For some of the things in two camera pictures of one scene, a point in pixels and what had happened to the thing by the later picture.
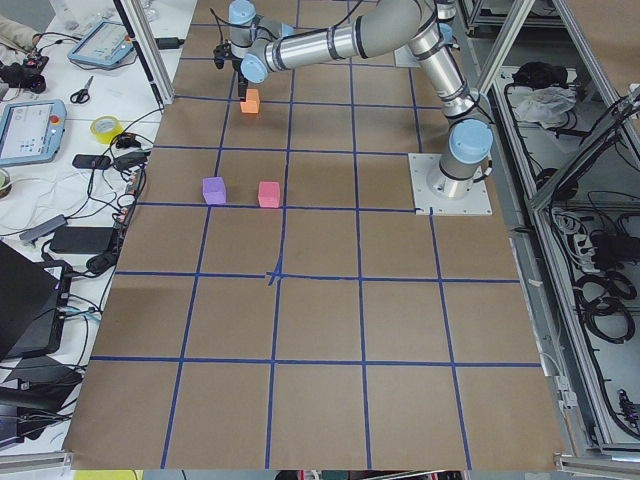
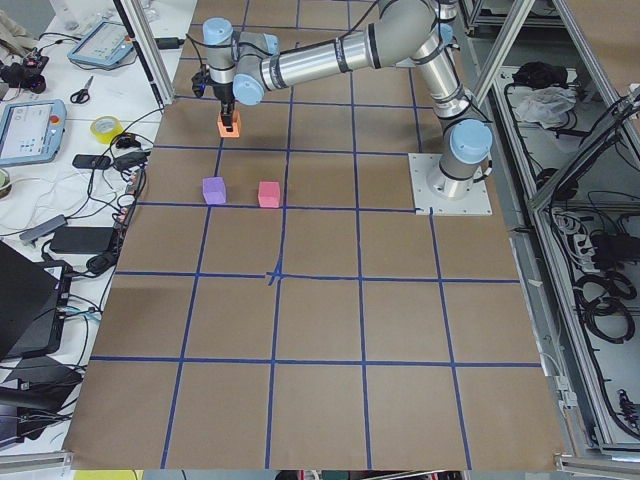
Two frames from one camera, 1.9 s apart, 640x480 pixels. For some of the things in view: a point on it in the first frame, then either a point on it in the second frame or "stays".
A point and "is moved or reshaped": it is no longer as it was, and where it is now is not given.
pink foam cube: (269, 194) stays
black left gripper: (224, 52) to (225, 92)
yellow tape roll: (105, 128) stays
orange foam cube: (252, 103) is moved or reshaped
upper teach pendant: (106, 44) stays
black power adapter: (82, 239) stays
